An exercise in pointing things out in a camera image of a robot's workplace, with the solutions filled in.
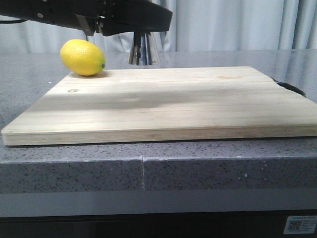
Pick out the wooden cutting board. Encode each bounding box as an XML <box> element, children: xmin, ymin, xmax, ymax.
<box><xmin>1</xmin><ymin>66</ymin><xmax>317</xmax><ymax>146</ymax></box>

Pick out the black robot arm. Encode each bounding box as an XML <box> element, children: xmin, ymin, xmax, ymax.
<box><xmin>0</xmin><ymin>0</ymin><xmax>172</xmax><ymax>36</ymax></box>

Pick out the white QR code label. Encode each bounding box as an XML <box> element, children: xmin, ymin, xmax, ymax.
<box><xmin>283</xmin><ymin>216</ymin><xmax>317</xmax><ymax>235</ymax></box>

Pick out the grey curtain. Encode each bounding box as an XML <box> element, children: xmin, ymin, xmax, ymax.
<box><xmin>0</xmin><ymin>0</ymin><xmax>317</xmax><ymax>54</ymax></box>

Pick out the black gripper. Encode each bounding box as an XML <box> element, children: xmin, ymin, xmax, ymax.
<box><xmin>49</xmin><ymin>0</ymin><xmax>172</xmax><ymax>36</ymax></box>

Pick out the yellow lemon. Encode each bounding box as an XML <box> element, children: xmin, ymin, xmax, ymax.
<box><xmin>60</xmin><ymin>39</ymin><xmax>106</xmax><ymax>76</ymax></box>

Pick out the steel double jigger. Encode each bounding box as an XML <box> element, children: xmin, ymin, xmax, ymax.
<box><xmin>128</xmin><ymin>32</ymin><xmax>160</xmax><ymax>66</ymax></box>

